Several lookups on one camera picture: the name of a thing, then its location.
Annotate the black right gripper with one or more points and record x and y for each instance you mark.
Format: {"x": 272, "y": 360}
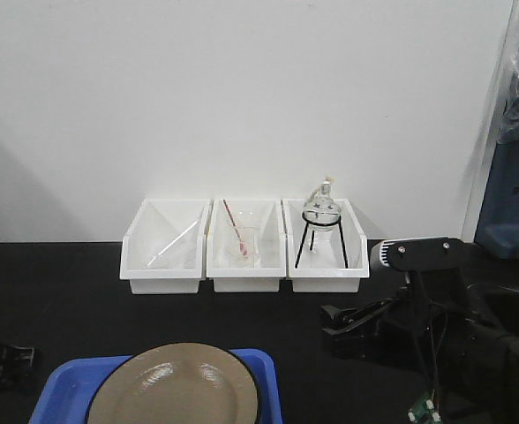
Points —
{"x": 411, "y": 329}

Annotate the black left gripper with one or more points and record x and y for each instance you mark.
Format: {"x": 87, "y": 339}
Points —
{"x": 16, "y": 365}

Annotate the blue plastic tray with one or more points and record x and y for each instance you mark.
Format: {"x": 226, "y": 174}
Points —
{"x": 69, "y": 389}

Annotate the beige plate with black rim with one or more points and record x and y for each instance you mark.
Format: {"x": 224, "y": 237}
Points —
{"x": 178, "y": 383}

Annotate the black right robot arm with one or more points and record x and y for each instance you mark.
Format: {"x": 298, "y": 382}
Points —
{"x": 462, "y": 338}

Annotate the right white storage bin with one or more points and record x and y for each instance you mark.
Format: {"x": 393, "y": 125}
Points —
{"x": 322, "y": 269}

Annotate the white storage bin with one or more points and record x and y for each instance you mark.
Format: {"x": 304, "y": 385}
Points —
{"x": 322, "y": 269}
{"x": 266, "y": 216}
{"x": 156, "y": 223}

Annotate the green right circuit board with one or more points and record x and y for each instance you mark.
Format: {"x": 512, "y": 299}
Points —
{"x": 426, "y": 409}

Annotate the glass alcohol lamp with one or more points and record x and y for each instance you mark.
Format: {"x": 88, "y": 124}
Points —
{"x": 320, "y": 211}

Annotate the middle white storage bin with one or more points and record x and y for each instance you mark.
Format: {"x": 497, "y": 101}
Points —
{"x": 266, "y": 216}

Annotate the clear glass beaker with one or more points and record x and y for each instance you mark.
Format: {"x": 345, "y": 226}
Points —
{"x": 234, "y": 257}

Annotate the black sink basin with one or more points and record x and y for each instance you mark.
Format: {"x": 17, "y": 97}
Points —
{"x": 496, "y": 305}

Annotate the glass stirring rod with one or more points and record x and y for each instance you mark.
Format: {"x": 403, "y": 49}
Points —
{"x": 177, "y": 253}

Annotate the left white storage bin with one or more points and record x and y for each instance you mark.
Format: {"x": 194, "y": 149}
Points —
{"x": 156, "y": 223}

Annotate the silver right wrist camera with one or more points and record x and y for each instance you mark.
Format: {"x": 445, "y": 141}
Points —
{"x": 418, "y": 254}

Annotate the black wire tripod stand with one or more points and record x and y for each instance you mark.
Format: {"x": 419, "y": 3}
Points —
{"x": 312, "y": 226}

